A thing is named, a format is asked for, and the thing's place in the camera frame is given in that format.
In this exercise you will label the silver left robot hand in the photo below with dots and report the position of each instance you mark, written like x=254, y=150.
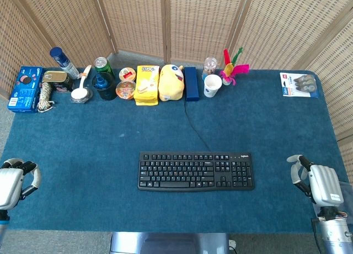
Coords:
x=9, y=183

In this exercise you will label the clear plastic snack jar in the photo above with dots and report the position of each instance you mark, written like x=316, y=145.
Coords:
x=210, y=67

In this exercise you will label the gold sardine tin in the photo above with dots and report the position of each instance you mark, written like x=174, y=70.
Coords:
x=55, y=77

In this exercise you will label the dark glass cup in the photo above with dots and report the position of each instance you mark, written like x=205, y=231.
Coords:
x=104, y=85

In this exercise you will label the blue table cloth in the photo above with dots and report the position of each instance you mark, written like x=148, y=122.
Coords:
x=171, y=132

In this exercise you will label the green drink can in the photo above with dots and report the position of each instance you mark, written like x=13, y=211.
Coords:
x=103, y=66

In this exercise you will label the yellow plush toy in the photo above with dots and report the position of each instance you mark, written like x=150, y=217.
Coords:
x=171, y=82

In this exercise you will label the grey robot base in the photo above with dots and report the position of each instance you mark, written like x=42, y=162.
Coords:
x=168, y=243

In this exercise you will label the colourful feather shuttlecock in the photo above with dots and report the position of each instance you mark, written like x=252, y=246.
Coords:
x=233, y=69

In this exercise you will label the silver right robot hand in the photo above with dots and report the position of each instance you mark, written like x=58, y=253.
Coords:
x=321, y=182

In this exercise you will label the woven bamboo folding screen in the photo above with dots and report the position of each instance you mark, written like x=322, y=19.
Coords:
x=176, y=25

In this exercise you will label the blue capped spray can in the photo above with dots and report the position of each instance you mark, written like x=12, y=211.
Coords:
x=64, y=62

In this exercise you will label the white paper cup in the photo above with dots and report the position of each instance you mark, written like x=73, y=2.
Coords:
x=211, y=85

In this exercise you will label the yellow wafer snack bag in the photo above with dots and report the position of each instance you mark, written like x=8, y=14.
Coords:
x=147, y=85

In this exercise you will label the black computer keyboard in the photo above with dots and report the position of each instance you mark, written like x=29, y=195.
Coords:
x=195, y=171

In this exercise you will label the blue Oreo cookie box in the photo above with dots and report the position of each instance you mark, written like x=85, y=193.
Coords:
x=25, y=89

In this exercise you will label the orange jelly cup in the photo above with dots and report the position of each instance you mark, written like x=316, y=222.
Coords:
x=125, y=90
x=127, y=73

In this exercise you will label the dark blue rectangular box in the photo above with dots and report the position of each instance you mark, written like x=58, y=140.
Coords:
x=191, y=84

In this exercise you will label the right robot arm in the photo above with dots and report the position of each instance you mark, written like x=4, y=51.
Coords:
x=335, y=232

